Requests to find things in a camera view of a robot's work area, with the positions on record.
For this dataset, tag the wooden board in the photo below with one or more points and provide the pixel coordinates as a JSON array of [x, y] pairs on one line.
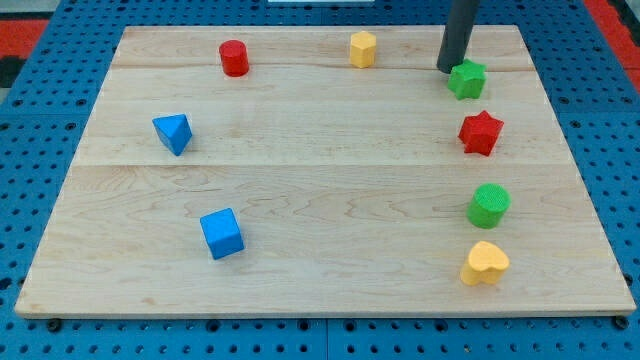
[[350, 186]]

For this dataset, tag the grey cylindrical robot arm rod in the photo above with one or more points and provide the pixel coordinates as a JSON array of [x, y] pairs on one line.
[[457, 32]]

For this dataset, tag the yellow heart block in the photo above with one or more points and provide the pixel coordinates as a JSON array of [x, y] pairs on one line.
[[485, 263]]

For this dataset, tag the red star block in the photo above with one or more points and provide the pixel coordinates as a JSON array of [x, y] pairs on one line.
[[479, 133]]

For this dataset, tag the red cylinder block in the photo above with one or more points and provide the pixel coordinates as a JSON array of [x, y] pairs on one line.
[[234, 58]]

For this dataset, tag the yellow hexagon block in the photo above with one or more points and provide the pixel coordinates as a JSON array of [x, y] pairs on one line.
[[362, 49]]

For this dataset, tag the green star block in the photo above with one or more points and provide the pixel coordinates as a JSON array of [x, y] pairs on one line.
[[467, 80]]

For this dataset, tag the blue cube block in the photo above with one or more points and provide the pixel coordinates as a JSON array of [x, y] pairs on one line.
[[222, 233]]

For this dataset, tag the green cylinder block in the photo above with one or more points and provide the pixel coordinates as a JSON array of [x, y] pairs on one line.
[[488, 205]]

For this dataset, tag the blue triangle block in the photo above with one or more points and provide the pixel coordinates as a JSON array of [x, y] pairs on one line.
[[174, 132]]

